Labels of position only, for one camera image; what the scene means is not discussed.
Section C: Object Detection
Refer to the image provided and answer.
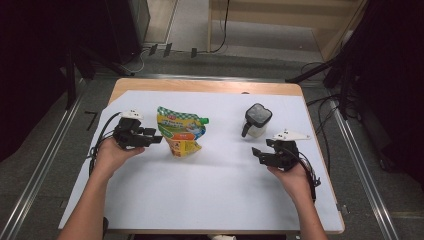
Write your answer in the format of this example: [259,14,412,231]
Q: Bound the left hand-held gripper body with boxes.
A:
[112,108,150,150]

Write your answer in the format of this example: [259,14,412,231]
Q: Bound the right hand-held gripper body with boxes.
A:
[265,129,311,173]

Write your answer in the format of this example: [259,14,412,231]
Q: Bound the yellow green sauce pouch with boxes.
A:
[156,105,211,159]

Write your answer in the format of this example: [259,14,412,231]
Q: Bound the person's right hand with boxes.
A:
[266,163,313,203]

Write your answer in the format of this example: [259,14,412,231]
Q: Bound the person's left hand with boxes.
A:
[92,137,146,183]

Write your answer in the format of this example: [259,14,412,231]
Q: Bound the angled black tape mark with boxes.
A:
[84,110,99,132]

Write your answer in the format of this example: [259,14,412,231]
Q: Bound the white table mat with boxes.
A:
[58,89,345,233]

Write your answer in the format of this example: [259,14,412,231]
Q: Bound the wooden table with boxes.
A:
[58,77,346,235]

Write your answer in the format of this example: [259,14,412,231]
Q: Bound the black stand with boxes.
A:
[62,45,130,112]

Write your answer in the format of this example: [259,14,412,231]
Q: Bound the black tripod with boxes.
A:
[284,49,360,122]

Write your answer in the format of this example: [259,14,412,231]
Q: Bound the black cabinet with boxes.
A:
[105,0,151,66]

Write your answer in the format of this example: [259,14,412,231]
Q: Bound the black curtain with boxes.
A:
[345,0,424,193]
[0,0,112,163]

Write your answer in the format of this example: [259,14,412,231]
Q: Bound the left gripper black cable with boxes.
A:
[87,111,122,177]

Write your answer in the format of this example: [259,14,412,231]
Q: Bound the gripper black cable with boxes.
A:
[87,111,122,177]
[292,150,322,203]

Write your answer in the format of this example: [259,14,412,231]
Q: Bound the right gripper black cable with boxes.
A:
[292,150,322,203]

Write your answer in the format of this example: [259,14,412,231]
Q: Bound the black floor cables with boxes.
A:
[300,61,362,175]

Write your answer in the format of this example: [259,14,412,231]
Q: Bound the white floor cable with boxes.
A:
[119,48,148,75]

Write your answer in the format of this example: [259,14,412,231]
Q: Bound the metal floor rail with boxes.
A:
[328,98,400,240]
[132,73,292,84]
[0,78,88,240]

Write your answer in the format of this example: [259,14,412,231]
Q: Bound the black hanging cable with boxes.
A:
[195,0,231,55]

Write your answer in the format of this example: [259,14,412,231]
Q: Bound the light wooden frame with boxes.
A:
[206,0,370,63]

